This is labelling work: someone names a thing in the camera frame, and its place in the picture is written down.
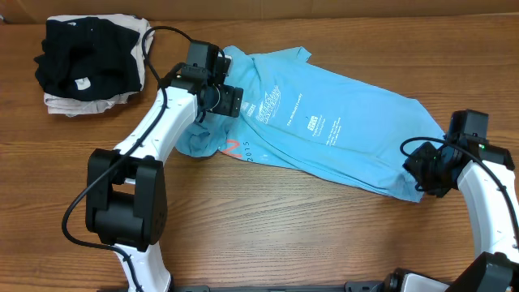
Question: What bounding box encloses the light blue t-shirt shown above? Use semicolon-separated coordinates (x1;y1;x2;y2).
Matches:
176;46;444;202

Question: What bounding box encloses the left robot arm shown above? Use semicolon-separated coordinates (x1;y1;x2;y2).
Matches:
84;57;243;291

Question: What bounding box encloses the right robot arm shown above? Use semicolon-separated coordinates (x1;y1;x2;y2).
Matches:
401;135;518;291

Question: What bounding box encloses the black folded garment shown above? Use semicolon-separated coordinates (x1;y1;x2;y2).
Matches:
34;17;141;101

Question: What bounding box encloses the beige folded garment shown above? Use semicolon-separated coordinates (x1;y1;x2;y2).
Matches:
44;14;152;117

